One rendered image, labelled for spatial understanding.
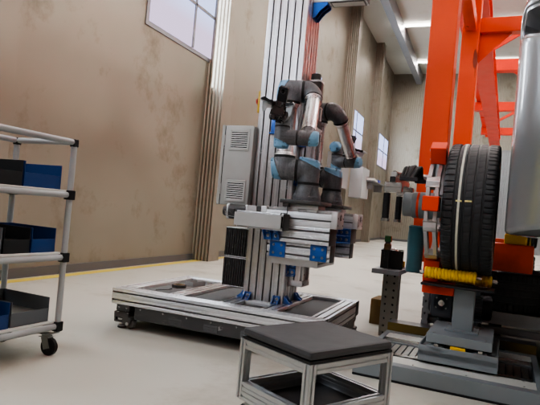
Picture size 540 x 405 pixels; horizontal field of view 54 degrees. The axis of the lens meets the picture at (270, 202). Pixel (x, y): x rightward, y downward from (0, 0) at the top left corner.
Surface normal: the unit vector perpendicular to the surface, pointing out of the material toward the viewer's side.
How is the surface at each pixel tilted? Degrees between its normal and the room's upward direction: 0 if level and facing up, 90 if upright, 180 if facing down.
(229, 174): 90
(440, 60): 90
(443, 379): 90
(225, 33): 90
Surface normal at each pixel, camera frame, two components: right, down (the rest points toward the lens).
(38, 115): 0.93, 0.07
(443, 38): -0.40, -0.05
